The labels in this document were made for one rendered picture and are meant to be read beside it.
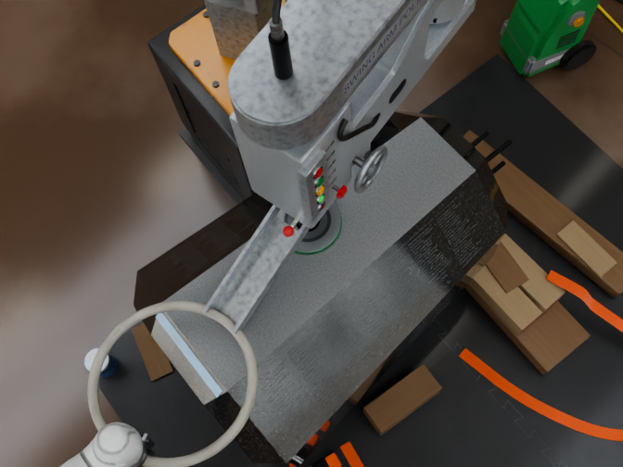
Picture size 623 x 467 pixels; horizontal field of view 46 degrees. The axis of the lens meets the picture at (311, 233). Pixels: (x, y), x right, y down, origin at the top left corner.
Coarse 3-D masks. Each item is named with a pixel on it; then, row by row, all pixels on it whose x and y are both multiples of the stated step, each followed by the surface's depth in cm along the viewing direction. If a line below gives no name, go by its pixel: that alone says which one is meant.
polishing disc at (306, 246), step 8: (328, 208) 237; (336, 208) 237; (280, 216) 237; (288, 216) 237; (328, 216) 236; (336, 216) 236; (288, 224) 236; (320, 224) 236; (328, 224) 235; (336, 224) 235; (312, 232) 235; (320, 232) 235; (328, 232) 234; (336, 232) 234; (304, 240) 234; (312, 240) 234; (320, 240) 234; (328, 240) 233; (304, 248) 233; (312, 248) 233; (320, 248) 233
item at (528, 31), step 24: (528, 0) 325; (552, 0) 312; (576, 0) 306; (504, 24) 347; (528, 24) 329; (552, 24) 320; (576, 24) 315; (504, 48) 355; (528, 48) 336; (552, 48) 334; (576, 48) 339; (528, 72) 345
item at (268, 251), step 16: (272, 208) 219; (272, 224) 223; (256, 240) 221; (272, 240) 222; (288, 240) 221; (240, 256) 219; (256, 256) 223; (272, 256) 221; (288, 256) 218; (240, 272) 223; (256, 272) 222; (272, 272) 216; (224, 288) 221; (240, 288) 222; (256, 288) 221; (208, 304) 219; (224, 304) 223; (240, 304) 222; (256, 304) 218; (240, 320) 216
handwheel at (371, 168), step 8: (376, 152) 197; (384, 152) 202; (352, 160) 204; (360, 160) 203; (368, 160) 196; (376, 160) 202; (384, 160) 207; (368, 168) 196; (376, 168) 201; (360, 176) 197; (368, 176) 202; (360, 184) 199; (368, 184) 208; (360, 192) 204
